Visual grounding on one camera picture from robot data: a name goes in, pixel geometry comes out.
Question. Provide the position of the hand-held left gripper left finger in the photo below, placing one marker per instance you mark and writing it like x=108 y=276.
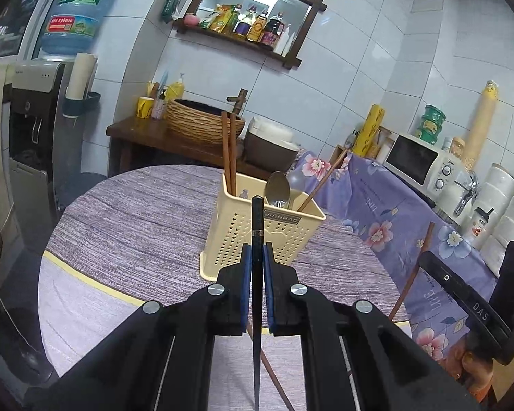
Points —
x=247 y=291

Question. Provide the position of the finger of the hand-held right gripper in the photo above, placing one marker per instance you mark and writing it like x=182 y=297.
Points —
x=439 y=277

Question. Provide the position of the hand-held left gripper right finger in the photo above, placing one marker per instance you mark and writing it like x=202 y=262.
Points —
x=268 y=291

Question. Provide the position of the brown wooden chopstick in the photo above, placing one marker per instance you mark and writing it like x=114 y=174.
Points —
x=321 y=184
x=226 y=154
x=409 y=289
x=233 y=154
x=276 y=376

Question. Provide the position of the cream perforated utensil holder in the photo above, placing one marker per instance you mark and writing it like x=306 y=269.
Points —
x=240 y=231

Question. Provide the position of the black chopstick with silver band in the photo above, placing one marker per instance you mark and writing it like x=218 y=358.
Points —
x=257 y=222

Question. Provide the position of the silver metal spoon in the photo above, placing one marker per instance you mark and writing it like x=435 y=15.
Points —
x=277 y=188

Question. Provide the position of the person's right hand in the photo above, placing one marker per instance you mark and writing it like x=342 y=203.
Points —
x=471 y=368

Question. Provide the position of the white tumbler with black lid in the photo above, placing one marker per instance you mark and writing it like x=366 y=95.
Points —
x=482 y=222

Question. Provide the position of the purple floral cloth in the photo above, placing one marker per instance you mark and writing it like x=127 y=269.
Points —
x=389 y=205

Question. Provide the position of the chrome tap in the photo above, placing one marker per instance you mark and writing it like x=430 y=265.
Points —
x=467 y=192

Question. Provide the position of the stack of white paper rolls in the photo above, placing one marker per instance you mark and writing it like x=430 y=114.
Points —
x=509 y=205

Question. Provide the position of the white microwave oven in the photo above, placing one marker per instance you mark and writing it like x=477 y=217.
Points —
x=411 y=158

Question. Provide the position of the yellow patterned jar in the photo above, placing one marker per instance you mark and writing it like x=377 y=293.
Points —
x=458 y=147

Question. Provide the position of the small white bottle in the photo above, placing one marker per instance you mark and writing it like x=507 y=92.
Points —
x=446 y=144

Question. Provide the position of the brown and cream rice cooker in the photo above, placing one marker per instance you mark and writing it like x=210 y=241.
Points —
x=265 y=150

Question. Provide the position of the small wooden rack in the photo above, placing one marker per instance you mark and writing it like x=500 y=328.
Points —
x=337 y=156

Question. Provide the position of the green tin cans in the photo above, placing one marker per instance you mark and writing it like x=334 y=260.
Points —
x=430 y=124

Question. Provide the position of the tall stack of paper cups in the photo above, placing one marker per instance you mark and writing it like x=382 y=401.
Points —
x=482 y=128

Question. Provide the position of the yellow roll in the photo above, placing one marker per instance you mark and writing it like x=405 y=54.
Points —
x=368 y=130

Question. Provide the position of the wicker pattern wash basin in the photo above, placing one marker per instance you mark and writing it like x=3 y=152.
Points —
x=197 y=126

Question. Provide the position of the bamboo style faucet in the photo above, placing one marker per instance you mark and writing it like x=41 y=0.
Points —
x=240 y=100

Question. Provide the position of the dark wooden counter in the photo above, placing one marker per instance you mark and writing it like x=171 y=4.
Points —
x=137 y=130

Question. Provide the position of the small patterned dispenser bottle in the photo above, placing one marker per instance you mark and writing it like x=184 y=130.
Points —
x=159 y=107

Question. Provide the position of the yellow cup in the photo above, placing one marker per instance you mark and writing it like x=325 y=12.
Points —
x=145 y=108

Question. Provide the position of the yellow soap dispenser bottle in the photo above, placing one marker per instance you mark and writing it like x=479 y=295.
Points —
x=176 y=90

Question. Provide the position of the grey blue cup holder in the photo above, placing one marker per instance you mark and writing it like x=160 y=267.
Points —
x=79 y=109

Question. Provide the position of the row of condiment bottles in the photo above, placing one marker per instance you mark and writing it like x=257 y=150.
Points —
x=252 y=25

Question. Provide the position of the cream paper cup tube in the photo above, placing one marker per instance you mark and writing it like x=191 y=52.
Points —
x=81 y=77

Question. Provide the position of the water dispenser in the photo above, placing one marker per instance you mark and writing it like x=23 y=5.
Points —
x=34 y=115

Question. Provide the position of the pink teapot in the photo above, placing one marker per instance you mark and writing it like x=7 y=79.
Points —
x=191 y=20

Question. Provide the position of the green packet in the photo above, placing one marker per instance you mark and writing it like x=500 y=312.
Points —
x=171 y=2

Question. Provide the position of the blue water jug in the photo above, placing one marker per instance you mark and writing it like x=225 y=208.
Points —
x=77 y=17

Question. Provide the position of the white framed window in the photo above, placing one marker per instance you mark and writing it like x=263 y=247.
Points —
x=4 y=30

